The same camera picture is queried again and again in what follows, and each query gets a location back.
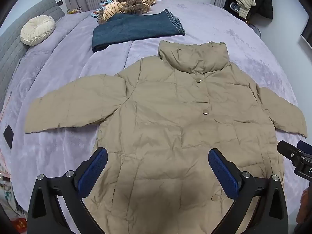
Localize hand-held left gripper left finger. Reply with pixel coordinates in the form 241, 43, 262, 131
28, 147, 109, 234

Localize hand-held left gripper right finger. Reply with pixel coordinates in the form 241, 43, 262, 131
208, 147, 289, 234

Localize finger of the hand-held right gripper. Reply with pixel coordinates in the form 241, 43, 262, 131
277, 140, 301, 161
297, 140, 312, 155

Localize beige puffer jacket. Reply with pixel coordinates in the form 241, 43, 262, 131
24, 40, 308, 234

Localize person's right hand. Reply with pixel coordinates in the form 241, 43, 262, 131
300, 188, 312, 216

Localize black phone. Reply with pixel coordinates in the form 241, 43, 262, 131
3, 125, 13, 150

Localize lavender fleece blanket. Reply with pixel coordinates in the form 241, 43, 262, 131
0, 0, 303, 225

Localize folded blue jeans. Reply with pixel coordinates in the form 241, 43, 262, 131
92, 9, 186, 53

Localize round cream pillow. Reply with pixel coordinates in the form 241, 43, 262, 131
20, 15, 55, 46

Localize beige hanging puffer vest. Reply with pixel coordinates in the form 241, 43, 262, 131
233, 0, 256, 19

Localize grey quilted headboard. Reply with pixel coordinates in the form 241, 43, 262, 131
0, 0, 66, 108

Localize colourful printed cloth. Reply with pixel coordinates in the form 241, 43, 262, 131
89, 0, 115, 18

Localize tan striped cloth pile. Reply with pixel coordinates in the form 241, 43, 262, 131
97, 0, 160, 25

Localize wall television screen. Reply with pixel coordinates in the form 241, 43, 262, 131
299, 21, 312, 45

